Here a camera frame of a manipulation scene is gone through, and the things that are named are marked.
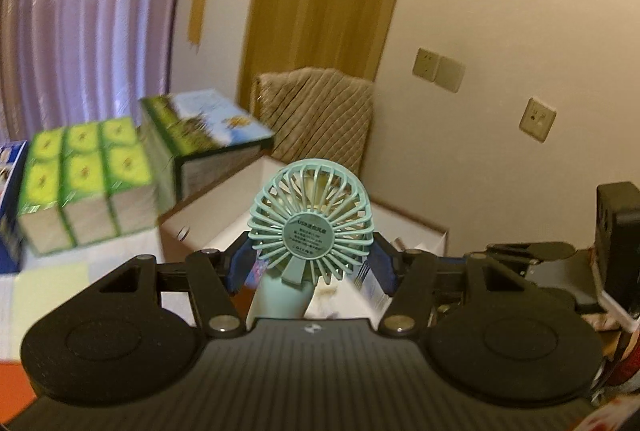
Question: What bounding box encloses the blue printed carton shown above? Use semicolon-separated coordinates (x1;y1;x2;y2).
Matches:
0;140;30;273

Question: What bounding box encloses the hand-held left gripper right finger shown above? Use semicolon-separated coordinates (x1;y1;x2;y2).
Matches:
369;232;532;338

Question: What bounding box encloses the yellow hanging tag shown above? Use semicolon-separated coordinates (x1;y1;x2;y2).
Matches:
186;0;210;48

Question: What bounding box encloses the mint green handheld fan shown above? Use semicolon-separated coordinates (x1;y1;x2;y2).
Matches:
246;157;377;319

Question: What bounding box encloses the pastel checkered cloth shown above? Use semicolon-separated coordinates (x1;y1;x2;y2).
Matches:
0;227;168;364

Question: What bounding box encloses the green tissue multipack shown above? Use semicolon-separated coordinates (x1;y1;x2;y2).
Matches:
16;116;160;256

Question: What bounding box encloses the green landscape-print carton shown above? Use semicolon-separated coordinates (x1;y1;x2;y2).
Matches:
138;90;276;204

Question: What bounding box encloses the beige wall socket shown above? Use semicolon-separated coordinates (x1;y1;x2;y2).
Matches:
518;96;557;143
435;55;467;93
412;46;442;80

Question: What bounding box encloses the red printed cardboard sheet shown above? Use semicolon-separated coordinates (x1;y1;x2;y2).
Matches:
0;360;36;417

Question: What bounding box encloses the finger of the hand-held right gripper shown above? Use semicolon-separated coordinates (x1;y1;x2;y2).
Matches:
464;240;577;268

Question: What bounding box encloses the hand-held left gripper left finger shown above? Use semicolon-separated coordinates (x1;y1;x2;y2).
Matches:
92;235;257;338

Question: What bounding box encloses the red and white packet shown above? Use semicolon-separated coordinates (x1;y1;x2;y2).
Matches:
575;326;640;431

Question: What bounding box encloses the beige quilted cloth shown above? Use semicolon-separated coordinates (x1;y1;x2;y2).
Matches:
249;66;376;184

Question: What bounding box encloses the purple curtain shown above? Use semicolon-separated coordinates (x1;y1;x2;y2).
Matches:
0;0;197;153

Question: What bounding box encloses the brown cardboard box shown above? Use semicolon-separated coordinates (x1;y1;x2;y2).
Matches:
159;155;640;337

